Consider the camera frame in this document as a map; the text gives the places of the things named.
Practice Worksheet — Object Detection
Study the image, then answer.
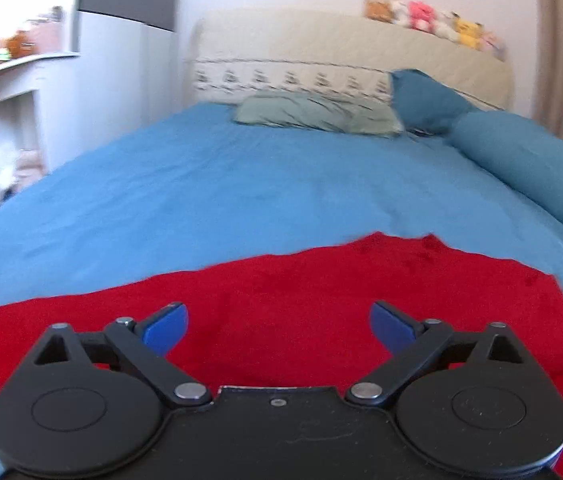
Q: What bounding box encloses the red garment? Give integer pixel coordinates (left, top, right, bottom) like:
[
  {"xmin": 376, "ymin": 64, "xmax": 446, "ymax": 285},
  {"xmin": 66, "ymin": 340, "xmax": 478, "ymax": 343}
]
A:
[{"xmin": 0, "ymin": 233, "xmax": 563, "ymax": 477}]

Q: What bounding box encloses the rolled teal duvet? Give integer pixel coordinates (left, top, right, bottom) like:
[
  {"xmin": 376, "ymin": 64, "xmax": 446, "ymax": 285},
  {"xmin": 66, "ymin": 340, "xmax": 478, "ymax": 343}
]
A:
[{"xmin": 449, "ymin": 110, "xmax": 563, "ymax": 224}]

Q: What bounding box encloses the blue bed sheet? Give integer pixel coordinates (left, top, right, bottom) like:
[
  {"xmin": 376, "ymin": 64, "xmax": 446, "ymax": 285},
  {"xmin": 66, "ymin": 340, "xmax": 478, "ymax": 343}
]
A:
[{"xmin": 0, "ymin": 101, "xmax": 563, "ymax": 480}]

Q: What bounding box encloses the white shelf unit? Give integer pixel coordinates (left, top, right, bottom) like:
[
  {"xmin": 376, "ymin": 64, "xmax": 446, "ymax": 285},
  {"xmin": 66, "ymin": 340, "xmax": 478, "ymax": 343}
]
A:
[{"xmin": 0, "ymin": 6, "xmax": 70, "ymax": 205}]

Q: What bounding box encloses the teal pillow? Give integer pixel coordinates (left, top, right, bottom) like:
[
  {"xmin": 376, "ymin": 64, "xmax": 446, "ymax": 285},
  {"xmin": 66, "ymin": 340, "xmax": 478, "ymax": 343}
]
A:
[{"xmin": 391, "ymin": 70, "xmax": 477, "ymax": 136}]

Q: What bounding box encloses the green pillow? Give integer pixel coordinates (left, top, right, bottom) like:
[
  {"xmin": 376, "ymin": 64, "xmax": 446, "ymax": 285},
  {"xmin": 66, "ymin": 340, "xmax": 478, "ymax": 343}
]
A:
[{"xmin": 233, "ymin": 91, "xmax": 405, "ymax": 136}]

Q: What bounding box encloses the white wardrobe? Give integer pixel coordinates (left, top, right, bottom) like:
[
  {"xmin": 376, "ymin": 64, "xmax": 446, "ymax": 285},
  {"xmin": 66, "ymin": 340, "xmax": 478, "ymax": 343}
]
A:
[{"xmin": 35, "ymin": 0, "xmax": 185, "ymax": 174}]

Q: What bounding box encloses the patterned cream pillow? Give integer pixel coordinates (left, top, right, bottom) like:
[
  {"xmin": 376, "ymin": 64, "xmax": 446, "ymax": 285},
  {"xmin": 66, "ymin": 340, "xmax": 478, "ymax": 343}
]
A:
[{"xmin": 190, "ymin": 58, "xmax": 392, "ymax": 104}]

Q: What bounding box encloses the yellow plush toy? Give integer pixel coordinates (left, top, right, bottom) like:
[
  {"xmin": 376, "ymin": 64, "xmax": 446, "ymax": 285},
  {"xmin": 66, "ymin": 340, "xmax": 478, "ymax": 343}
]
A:
[{"xmin": 454, "ymin": 16, "xmax": 483, "ymax": 50}]

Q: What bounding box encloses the white plush toy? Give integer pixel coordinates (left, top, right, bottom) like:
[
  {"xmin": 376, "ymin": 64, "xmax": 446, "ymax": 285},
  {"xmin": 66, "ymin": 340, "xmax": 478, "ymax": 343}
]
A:
[{"xmin": 432, "ymin": 10, "xmax": 459, "ymax": 44}]

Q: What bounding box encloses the cream padded headboard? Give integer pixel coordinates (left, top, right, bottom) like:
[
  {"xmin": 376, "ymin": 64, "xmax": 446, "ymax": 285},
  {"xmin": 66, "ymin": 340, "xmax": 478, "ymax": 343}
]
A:
[{"xmin": 186, "ymin": 9, "xmax": 513, "ymax": 110}]

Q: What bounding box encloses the pink plush toy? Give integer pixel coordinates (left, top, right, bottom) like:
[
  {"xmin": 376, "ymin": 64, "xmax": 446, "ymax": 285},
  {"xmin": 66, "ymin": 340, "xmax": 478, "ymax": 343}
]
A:
[{"xmin": 407, "ymin": 1, "xmax": 435, "ymax": 34}]

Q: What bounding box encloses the orange plush toy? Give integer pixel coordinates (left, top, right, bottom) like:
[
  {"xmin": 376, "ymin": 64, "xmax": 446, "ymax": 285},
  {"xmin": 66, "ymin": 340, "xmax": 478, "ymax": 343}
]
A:
[{"xmin": 363, "ymin": 0, "xmax": 393, "ymax": 23}]

